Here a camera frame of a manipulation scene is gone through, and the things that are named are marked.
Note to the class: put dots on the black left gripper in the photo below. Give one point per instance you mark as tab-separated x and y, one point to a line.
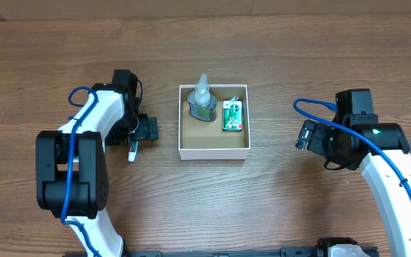
147	130

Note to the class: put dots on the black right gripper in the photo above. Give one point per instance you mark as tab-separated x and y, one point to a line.
321	133

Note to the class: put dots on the teal white small tube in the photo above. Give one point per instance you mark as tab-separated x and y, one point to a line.
133	148

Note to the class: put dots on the clear purple liquid bottle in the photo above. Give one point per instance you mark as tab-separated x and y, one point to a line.
202	102

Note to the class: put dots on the green white small packet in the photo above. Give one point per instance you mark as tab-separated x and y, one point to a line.
232	115

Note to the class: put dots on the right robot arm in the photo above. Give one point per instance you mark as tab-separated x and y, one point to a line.
356	140

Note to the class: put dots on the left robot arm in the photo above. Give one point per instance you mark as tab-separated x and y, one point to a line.
71	174

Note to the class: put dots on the white cardboard box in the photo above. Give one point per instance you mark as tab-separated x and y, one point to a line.
200	140

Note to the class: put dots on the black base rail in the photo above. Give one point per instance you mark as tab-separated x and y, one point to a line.
320	249

